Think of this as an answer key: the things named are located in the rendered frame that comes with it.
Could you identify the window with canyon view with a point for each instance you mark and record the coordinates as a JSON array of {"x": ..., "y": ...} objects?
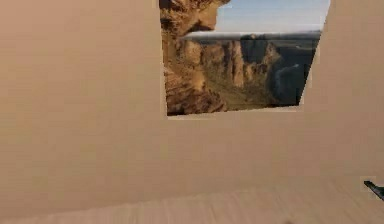
[{"x": 240, "y": 60}]

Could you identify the black pointed object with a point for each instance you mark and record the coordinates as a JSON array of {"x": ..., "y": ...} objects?
[{"x": 377, "y": 189}]

